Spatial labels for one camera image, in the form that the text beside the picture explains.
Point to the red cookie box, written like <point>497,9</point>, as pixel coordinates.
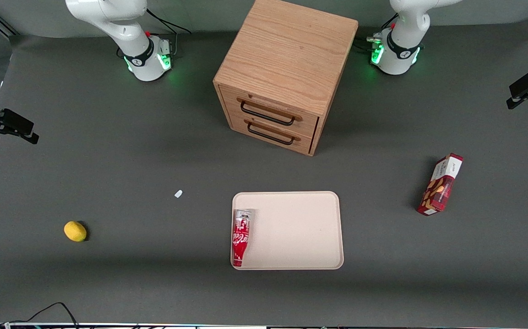
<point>440,187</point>

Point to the wooden drawer cabinet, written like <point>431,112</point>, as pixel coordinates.
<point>287,50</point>

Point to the beige plastic tray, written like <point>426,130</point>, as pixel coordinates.
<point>296,228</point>

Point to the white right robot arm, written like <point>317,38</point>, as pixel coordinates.
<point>140,50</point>

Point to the red cola bottle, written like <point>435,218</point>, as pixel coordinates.
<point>241,237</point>

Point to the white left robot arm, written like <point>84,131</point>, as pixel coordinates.
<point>401,45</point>

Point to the yellow lemon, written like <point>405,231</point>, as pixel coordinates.
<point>75,231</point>

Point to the small white scrap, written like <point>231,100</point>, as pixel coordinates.
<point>178,193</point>

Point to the wooden drawer front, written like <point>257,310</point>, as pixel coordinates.
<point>241,128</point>
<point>307,125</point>

